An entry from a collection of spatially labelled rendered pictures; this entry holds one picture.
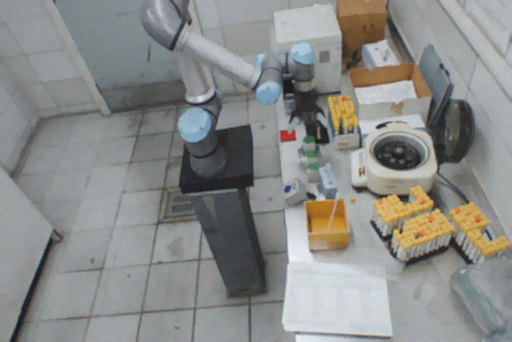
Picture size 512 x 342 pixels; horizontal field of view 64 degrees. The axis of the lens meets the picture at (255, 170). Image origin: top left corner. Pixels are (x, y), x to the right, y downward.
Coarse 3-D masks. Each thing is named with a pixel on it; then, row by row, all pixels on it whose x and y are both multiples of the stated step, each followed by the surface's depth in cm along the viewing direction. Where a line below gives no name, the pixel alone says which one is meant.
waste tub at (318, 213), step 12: (312, 204) 138; (324, 204) 138; (336, 204) 138; (312, 216) 143; (324, 216) 143; (336, 216) 143; (312, 228) 141; (324, 228) 140; (336, 228) 140; (348, 228) 128; (312, 240) 132; (324, 240) 131; (336, 240) 131; (348, 240) 131
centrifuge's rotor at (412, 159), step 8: (392, 144) 150; (400, 144) 149; (408, 144) 148; (376, 152) 150; (384, 152) 148; (392, 152) 148; (400, 152) 144; (408, 152) 147; (416, 152) 145; (384, 160) 145; (392, 160) 144; (400, 160) 143; (408, 160) 143; (416, 160) 143; (392, 168) 143; (400, 168) 142; (408, 168) 142
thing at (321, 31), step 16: (288, 16) 186; (304, 16) 184; (320, 16) 182; (288, 32) 176; (304, 32) 174; (320, 32) 172; (336, 32) 171; (288, 48) 174; (320, 48) 175; (336, 48) 175; (320, 64) 180; (336, 64) 181; (288, 80) 202; (320, 80) 186; (336, 80) 187
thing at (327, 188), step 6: (324, 168) 147; (330, 168) 146; (324, 174) 145; (330, 174) 144; (324, 180) 143; (330, 180) 143; (318, 186) 153; (324, 186) 143; (330, 186) 141; (336, 186) 141; (318, 192) 151; (324, 192) 146; (330, 192) 142; (336, 192) 143; (324, 198) 149; (330, 198) 145
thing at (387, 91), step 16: (400, 64) 175; (416, 64) 173; (352, 80) 180; (368, 80) 181; (384, 80) 181; (400, 80) 181; (416, 80) 174; (352, 96) 173; (368, 96) 177; (384, 96) 175; (400, 96) 174; (416, 96) 173; (368, 112) 163; (384, 112) 164; (400, 112) 164; (416, 112) 164
